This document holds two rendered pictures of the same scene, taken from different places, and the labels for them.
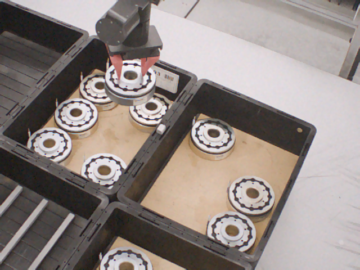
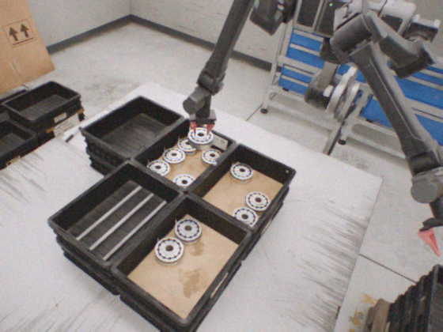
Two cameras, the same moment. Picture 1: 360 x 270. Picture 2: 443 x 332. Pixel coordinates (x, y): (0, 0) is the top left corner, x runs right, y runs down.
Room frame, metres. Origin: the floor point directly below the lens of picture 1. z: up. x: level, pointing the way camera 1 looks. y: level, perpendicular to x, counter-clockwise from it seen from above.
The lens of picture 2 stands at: (-0.18, -0.12, 1.86)
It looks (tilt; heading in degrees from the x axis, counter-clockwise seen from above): 47 degrees down; 10
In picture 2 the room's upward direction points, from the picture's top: 7 degrees clockwise
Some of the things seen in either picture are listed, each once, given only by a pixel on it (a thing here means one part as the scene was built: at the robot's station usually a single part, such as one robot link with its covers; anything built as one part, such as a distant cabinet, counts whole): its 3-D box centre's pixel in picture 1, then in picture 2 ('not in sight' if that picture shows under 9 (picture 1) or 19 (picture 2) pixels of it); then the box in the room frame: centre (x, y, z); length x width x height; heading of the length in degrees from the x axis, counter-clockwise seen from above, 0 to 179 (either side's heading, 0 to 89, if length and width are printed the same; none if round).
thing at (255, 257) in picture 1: (224, 163); (244, 182); (0.76, -0.09, 0.92); 0.40 x 0.30 x 0.02; 161
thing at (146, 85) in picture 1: (130, 77); (200, 136); (0.83, 0.12, 1.04); 0.10 x 0.10 x 0.01
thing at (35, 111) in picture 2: not in sight; (51, 126); (1.38, 1.35, 0.37); 0.40 x 0.30 x 0.45; 163
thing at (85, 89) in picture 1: (100, 87); (187, 144); (0.97, 0.22, 0.86); 0.10 x 0.10 x 0.01
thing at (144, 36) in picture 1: (133, 30); (202, 110); (0.83, 0.12, 1.17); 0.10 x 0.07 x 0.07; 115
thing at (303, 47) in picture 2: not in sight; (323, 69); (2.63, -0.48, 0.60); 0.72 x 0.03 x 0.56; 74
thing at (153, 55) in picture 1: (137, 57); (204, 125); (0.83, 0.11, 1.09); 0.07 x 0.07 x 0.09; 25
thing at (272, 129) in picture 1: (220, 178); (242, 190); (0.76, -0.09, 0.87); 0.40 x 0.30 x 0.11; 161
